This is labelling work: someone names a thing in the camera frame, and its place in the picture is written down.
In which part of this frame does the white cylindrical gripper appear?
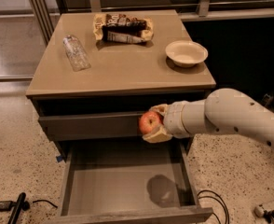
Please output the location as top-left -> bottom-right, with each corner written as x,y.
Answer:
143,101 -> 190,144

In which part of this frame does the red apple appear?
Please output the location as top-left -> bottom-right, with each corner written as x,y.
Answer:
139,111 -> 162,134

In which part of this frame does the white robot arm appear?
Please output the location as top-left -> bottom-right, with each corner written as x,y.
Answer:
139,88 -> 274,149

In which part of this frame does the closed top drawer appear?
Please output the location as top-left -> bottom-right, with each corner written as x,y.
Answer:
39,112 -> 144,141

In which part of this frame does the open middle drawer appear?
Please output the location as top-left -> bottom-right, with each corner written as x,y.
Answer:
48,138 -> 212,224

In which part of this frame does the grey drawer cabinet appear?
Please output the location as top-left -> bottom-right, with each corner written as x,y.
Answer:
24,9 -> 216,224

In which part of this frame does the white bowl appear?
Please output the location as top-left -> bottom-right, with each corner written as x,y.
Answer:
165,40 -> 208,68

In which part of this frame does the brown chip bag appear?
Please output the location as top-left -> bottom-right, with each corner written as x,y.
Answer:
93,13 -> 154,44

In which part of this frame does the small dark floor box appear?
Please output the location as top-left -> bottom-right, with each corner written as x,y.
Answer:
261,93 -> 274,108

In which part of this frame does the clear plastic bottle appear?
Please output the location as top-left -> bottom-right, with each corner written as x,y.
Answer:
62,35 -> 91,72

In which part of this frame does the white power strip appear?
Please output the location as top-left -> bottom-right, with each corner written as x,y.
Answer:
254,201 -> 274,217

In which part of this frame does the black stick device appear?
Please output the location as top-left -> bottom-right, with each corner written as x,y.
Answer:
7,192 -> 30,224

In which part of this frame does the black power adapter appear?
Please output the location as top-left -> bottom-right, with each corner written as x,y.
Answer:
0,201 -> 14,212

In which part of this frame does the black cable loop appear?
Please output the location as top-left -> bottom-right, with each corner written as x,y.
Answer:
197,189 -> 230,224

